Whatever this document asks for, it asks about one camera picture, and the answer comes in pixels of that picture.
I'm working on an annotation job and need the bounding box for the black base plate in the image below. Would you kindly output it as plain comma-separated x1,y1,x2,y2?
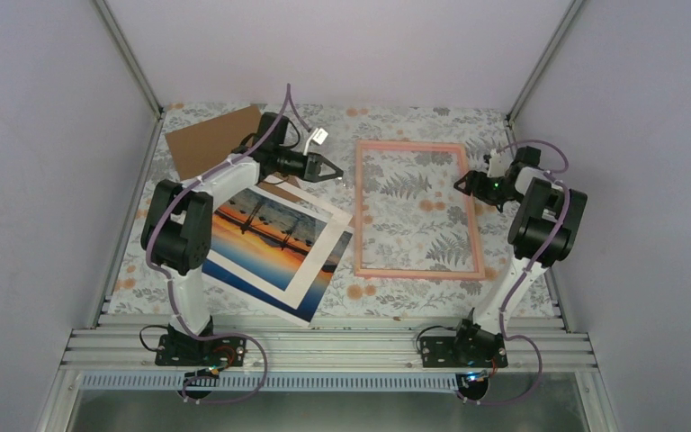
419,336,509,368
154,333,247,368

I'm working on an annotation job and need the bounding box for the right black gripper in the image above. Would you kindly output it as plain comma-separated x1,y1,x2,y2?
453,171,523,207

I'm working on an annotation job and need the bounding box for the sunset photo print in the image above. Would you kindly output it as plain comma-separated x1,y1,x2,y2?
202,228,352,328

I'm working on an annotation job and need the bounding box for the floral table cloth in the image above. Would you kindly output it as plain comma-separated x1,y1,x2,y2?
108,104,515,318

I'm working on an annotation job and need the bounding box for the white photo mat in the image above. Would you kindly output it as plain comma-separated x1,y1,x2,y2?
206,186,351,307

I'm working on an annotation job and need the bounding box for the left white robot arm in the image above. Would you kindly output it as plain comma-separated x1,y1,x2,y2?
141,112,344,365

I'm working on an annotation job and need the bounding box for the blue slotted cable duct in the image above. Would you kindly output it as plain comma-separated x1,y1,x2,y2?
78,371,462,393

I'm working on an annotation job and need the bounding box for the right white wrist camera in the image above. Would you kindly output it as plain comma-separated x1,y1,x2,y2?
484,149,512,178

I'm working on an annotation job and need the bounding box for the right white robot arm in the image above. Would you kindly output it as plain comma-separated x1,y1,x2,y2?
451,140,588,366

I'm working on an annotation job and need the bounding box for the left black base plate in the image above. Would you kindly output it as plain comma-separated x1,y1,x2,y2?
154,333,247,368

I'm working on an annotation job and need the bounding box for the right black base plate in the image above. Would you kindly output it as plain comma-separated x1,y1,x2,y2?
419,336,509,368

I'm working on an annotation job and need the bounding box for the pink picture frame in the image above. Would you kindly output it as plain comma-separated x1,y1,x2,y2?
354,139,487,282

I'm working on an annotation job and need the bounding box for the aluminium rail base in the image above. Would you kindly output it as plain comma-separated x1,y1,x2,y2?
60,314,598,373

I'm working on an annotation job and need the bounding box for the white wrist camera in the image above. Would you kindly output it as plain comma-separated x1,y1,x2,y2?
484,149,512,178
302,127,328,155

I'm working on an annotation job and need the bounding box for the brown backing board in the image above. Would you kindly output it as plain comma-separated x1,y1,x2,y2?
165,104,303,207

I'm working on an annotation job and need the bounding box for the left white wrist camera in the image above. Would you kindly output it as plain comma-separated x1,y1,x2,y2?
302,127,328,155

